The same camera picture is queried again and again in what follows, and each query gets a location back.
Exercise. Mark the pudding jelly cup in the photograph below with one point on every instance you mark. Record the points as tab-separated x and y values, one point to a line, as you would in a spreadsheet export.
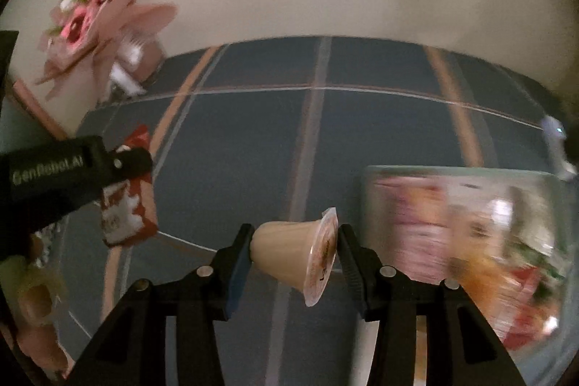
300	255

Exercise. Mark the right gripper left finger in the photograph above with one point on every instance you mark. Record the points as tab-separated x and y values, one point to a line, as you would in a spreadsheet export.
238	264

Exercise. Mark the orange bread packet with barcode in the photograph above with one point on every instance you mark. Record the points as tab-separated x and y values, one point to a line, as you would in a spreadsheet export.
497	287

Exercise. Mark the pink paper flower bouquet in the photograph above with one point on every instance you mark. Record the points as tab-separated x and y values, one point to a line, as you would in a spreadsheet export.
111	43

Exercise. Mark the blue plaid tablecloth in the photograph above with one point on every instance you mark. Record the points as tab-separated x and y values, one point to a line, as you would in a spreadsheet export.
283	129

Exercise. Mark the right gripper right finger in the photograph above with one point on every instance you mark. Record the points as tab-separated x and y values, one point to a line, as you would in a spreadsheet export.
360	267

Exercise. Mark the white power strip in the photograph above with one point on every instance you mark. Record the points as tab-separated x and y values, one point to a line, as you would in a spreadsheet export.
555	136

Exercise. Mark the small red candy packet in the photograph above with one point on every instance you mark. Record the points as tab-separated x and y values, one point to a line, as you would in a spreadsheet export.
128	209

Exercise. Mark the red snack bag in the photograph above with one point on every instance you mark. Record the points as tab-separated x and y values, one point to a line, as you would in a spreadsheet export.
532	310

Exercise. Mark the purple snack bag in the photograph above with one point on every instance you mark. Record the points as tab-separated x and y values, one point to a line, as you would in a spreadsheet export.
418	218

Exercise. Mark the person's left hand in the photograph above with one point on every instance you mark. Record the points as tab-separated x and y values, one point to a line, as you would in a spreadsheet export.
28	294

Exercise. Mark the white tray with teal rim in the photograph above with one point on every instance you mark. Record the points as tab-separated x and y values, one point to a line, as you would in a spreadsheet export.
503	234

